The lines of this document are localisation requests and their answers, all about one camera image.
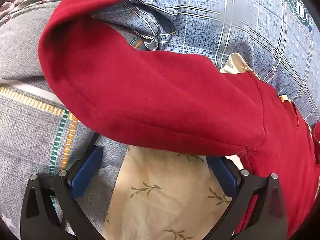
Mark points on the blue plaid quilt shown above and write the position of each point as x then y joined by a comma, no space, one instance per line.
225,17

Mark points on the grey striped cloth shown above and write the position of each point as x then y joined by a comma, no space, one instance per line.
27,130

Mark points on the cream leaf-print bed sheet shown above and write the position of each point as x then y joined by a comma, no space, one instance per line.
160,180

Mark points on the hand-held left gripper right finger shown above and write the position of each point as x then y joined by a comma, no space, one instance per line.
222,175

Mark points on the red sweater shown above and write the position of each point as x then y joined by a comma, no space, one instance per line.
140,87

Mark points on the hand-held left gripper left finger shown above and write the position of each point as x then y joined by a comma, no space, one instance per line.
87,170

